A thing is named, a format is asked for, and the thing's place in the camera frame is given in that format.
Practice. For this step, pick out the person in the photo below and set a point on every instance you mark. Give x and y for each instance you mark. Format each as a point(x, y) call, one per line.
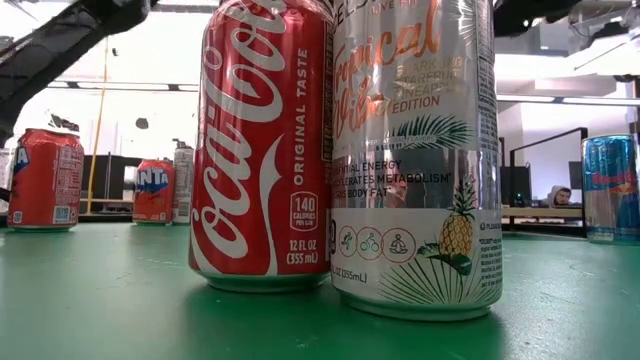
point(562, 197)

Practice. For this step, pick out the black table frame rails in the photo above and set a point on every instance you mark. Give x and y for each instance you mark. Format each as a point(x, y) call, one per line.
point(110, 218)

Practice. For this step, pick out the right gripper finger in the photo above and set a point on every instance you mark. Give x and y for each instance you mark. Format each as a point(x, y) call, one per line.
point(530, 15)

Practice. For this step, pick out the orange Fanta can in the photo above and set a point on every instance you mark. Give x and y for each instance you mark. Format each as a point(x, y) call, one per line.
point(152, 195)
point(45, 185)

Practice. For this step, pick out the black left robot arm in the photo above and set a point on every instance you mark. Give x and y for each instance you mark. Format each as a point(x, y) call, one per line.
point(45, 50)

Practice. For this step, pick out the red Coca-Cola can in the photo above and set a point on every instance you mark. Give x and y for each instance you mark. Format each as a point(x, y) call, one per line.
point(260, 150)

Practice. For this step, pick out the black monitor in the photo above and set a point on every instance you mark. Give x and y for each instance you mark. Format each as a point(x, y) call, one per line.
point(517, 187)

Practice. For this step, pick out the green table mat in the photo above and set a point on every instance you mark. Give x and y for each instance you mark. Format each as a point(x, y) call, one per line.
point(125, 300)

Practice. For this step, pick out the blue silver Red Bull can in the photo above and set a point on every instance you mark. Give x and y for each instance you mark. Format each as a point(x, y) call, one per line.
point(610, 190)

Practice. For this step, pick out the Celsius Tropical Vibe can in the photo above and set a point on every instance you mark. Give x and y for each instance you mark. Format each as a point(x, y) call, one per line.
point(415, 150)

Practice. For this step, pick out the white slim Celsius can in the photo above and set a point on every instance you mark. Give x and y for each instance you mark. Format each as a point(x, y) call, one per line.
point(183, 185)

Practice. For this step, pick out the black dome camera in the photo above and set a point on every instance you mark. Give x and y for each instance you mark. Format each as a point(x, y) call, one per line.
point(141, 123)

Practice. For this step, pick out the black cabinet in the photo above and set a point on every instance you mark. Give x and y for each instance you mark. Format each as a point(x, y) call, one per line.
point(120, 172)

